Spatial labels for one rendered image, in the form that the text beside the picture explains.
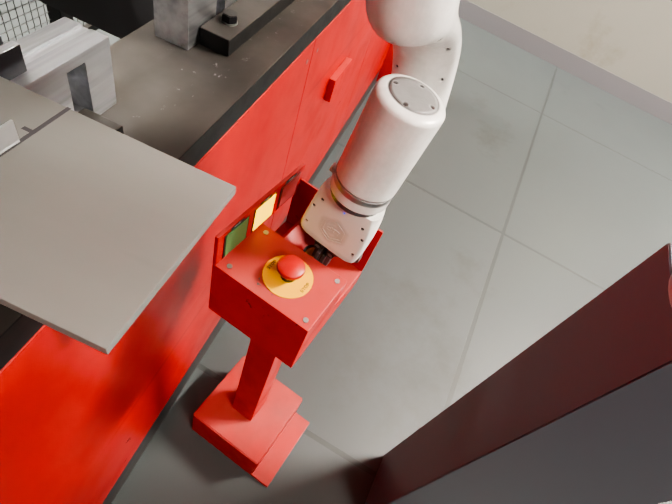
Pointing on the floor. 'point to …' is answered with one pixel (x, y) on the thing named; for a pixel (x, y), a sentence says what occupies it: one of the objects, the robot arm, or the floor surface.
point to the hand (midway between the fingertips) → (322, 255)
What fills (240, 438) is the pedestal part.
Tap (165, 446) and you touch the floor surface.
